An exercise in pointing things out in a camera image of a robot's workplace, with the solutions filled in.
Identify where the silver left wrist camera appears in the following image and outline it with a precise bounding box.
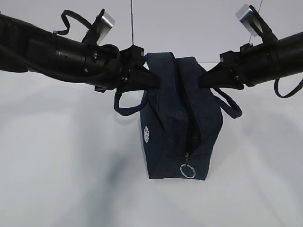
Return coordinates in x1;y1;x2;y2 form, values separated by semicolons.
81;9;115;45

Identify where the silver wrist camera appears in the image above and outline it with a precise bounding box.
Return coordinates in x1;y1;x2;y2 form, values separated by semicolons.
81;9;115;45
235;4;278;43

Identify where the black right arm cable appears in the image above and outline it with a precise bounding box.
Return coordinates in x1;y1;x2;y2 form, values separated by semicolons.
274;75;303;98

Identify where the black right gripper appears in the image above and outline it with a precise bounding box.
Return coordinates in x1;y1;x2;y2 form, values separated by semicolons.
198;44;260;90

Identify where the navy blue lunch bag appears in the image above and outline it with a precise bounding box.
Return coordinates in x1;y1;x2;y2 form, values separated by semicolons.
114;52;242;180

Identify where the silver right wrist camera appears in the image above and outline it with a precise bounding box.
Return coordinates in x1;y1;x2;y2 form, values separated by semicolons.
235;4;278;43

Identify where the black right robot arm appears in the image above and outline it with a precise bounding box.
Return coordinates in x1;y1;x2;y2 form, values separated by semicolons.
198;33;303;90

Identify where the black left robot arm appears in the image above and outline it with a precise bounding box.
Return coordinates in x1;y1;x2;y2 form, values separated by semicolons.
0;10;160;92

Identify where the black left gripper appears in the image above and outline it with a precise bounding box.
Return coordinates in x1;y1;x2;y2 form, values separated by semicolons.
93;45;160;93

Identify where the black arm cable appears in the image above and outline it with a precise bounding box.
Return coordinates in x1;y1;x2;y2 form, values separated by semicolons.
274;75;303;98
52;9;93;36

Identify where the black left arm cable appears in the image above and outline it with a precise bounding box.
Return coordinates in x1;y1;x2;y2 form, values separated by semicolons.
52;9;93;36

